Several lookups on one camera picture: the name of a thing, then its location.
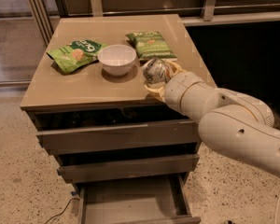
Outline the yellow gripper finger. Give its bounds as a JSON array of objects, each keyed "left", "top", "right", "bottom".
[
  {"left": 144, "top": 82, "right": 165, "bottom": 102},
  {"left": 165, "top": 61, "right": 184, "bottom": 77}
]

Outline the silver green 7up can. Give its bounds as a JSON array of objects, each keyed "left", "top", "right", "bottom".
[{"left": 142, "top": 58, "right": 174, "bottom": 84}]

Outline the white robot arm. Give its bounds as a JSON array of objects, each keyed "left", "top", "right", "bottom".
[{"left": 142, "top": 58, "right": 280, "bottom": 178}]

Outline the top grey drawer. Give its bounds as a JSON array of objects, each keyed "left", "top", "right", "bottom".
[{"left": 36, "top": 119, "right": 199, "bottom": 155}]

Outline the grey drawer cabinet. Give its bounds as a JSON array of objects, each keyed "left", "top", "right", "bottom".
[{"left": 20, "top": 14, "right": 222, "bottom": 224}]

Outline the bottom open grey drawer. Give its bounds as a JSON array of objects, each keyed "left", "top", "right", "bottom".
[{"left": 78, "top": 175, "right": 201, "bottom": 224}]

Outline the middle grey drawer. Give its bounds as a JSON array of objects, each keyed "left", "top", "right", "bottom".
[{"left": 59, "top": 154, "right": 199, "bottom": 183}]

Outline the right green snack bag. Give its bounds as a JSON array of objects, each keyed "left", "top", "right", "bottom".
[{"left": 126, "top": 31, "right": 177, "bottom": 61}]

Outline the green snack bag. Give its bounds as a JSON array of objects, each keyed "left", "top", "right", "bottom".
[
  {"left": 47, "top": 39, "right": 106, "bottom": 74},
  {"left": 126, "top": 31, "right": 177, "bottom": 61}
]

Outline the white bowl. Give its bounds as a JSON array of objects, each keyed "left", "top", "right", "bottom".
[{"left": 98, "top": 45, "right": 136, "bottom": 77}]

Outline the left green snack bag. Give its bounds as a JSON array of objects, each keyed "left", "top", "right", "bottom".
[{"left": 47, "top": 39, "right": 106, "bottom": 74}]

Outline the black floor cable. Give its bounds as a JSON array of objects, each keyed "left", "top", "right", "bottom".
[{"left": 44, "top": 197, "right": 81, "bottom": 224}]

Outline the metal railing frame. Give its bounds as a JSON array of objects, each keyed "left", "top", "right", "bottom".
[{"left": 28, "top": 0, "right": 280, "bottom": 41}]

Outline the white cable on floor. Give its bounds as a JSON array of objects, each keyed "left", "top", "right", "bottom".
[{"left": 273, "top": 180, "right": 280, "bottom": 224}]

